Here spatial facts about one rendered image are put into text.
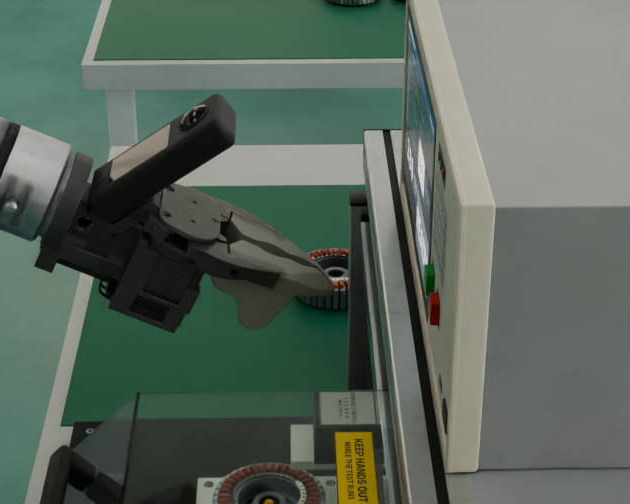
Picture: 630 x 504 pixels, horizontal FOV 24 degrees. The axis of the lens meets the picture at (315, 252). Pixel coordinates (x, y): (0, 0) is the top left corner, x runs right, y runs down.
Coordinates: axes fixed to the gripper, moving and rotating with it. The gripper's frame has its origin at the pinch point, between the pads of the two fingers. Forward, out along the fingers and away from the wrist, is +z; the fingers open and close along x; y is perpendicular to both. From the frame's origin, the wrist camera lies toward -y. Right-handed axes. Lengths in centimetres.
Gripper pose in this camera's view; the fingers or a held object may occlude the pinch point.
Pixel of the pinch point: (321, 276)
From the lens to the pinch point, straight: 108.1
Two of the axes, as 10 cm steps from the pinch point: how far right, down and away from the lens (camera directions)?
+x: 0.2, 4.9, -8.7
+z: 9.0, 3.7, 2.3
